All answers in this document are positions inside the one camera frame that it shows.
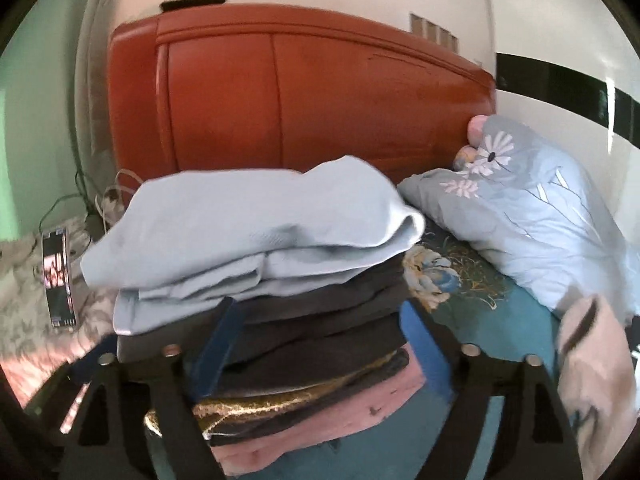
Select pink fleece garment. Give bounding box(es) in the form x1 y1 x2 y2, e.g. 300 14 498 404
210 342 429 477

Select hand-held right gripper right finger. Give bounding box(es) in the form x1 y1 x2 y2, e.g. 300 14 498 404
400 299 583 480

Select mustard fuzzy garment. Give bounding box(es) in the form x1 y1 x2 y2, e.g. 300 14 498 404
145 347 408 438

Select black charger cable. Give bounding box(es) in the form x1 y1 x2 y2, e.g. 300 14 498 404
39 167 109 234

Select red-brown wooden headboard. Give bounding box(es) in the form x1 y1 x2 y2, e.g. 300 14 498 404
107 4 499 187

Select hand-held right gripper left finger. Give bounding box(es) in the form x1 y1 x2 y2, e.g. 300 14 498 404
60 297 247 480

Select teal floral blanket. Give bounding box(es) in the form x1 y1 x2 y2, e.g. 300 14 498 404
150 220 566 480

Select white wardrobe with black stripe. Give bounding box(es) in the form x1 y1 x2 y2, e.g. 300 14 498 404
487 0 640 241

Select white cable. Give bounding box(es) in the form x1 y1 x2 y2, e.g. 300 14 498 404
97 170 147 232

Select grey floral cloth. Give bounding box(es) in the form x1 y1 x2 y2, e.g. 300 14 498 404
0 217 121 397

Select pale pink fuzzy garment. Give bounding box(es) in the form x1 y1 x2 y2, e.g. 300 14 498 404
555 294 637 480

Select black printed box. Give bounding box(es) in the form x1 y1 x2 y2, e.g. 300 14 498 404
41 227 79 329

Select dark grey folded garment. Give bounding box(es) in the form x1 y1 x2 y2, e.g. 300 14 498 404
116 252 416 396

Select light blue sweatshirt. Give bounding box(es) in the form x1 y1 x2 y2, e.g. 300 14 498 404
80 155 427 337

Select light blue floral pillow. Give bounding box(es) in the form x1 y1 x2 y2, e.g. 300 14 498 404
397 114 634 317

